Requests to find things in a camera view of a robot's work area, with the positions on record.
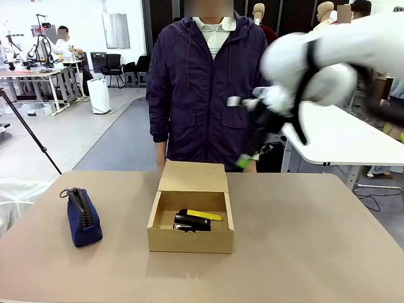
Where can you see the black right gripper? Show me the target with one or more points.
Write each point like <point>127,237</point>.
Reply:
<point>266,118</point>

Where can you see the black stapler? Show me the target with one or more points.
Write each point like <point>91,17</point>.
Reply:
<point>192,221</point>

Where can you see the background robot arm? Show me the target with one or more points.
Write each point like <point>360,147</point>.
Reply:
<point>42,41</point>

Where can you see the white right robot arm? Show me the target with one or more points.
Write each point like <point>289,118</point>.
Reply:
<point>347,38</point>

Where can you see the brown cardboard box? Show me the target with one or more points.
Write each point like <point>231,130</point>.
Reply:
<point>189,240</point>

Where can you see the person's left hand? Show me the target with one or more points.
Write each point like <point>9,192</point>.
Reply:
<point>251,167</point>

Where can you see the person's right hand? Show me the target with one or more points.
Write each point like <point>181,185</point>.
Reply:
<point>161,162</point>

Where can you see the white wristwatch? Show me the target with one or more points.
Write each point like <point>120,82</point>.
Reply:
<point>255,156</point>

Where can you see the person in purple jacket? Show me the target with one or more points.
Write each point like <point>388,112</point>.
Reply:
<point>205,110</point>

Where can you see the white table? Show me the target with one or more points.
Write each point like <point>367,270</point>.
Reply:
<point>347,142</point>

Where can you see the mannequin in dark red top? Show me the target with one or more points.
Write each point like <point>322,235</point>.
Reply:
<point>259,14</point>

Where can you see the mannequin in beige jacket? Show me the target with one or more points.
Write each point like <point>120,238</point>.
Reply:
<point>325,14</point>

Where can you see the white air purifier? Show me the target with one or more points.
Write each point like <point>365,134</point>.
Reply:
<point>98,96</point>

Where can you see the navy blue pencil case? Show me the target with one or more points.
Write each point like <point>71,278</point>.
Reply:
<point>85,227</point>

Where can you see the seated person in white shirt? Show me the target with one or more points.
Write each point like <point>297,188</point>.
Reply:
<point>64,44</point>

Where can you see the black tripod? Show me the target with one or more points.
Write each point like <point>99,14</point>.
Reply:
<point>28,129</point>

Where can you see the grey work desk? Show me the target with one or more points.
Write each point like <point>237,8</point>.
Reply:
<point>31,75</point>

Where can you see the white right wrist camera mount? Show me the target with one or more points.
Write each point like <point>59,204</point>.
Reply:
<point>246,98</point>

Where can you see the white wall panel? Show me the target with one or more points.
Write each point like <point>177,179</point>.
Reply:
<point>116,31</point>

